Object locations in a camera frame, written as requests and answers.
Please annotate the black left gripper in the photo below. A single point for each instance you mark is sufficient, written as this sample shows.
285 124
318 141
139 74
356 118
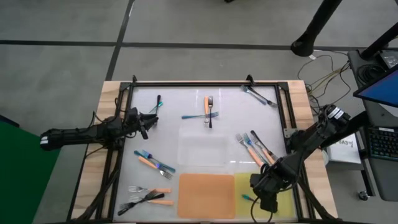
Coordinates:
142 123

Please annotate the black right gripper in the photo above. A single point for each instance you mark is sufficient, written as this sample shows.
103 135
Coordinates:
269 205

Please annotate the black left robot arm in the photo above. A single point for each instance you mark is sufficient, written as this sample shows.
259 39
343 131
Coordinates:
77 133

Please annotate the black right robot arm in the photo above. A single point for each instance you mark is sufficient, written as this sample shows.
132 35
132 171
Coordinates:
311 140

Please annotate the yellow silicone mat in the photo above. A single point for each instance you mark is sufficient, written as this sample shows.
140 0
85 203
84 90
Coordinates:
286 205

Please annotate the white translucent table sheet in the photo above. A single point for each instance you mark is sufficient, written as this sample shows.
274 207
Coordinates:
174 102

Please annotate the clear plastic tray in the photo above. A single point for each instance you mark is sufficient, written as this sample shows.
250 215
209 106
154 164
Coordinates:
202 146

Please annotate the orange silicone mat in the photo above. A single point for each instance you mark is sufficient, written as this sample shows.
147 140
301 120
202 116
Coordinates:
205 196

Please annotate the cart caster wheel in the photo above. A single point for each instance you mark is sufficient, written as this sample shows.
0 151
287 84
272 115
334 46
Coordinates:
362 195

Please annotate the white labelled paper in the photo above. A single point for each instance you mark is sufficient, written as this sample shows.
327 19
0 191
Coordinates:
345 149

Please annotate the grey equipment cart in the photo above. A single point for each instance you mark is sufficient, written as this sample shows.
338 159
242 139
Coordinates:
377 177

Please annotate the black stand pole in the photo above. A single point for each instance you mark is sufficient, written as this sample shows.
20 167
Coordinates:
381 40
314 28
357 123

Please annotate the black backlit keyboard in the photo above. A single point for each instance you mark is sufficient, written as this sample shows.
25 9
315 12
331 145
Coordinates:
384 144

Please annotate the green floor board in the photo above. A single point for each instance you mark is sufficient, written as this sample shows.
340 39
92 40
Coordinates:
25 174

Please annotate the monitor with blue screen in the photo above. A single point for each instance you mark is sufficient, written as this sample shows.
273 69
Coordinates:
382 90

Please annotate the black power adapter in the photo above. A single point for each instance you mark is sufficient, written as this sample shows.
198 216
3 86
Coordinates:
388 59

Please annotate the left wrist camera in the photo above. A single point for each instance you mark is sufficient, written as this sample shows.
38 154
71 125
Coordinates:
133 113

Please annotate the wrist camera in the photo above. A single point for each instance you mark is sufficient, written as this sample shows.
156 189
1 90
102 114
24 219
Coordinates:
257 183
133 113

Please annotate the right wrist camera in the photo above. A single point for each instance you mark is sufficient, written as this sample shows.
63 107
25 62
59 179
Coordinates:
257 183

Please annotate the black frame clamp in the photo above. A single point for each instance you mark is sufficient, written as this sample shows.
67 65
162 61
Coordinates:
134 78
249 79

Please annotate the black aluminium table frame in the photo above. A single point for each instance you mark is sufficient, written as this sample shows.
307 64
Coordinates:
202 84

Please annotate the grey metal bracket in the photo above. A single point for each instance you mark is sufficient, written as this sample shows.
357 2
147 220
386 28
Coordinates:
288 132

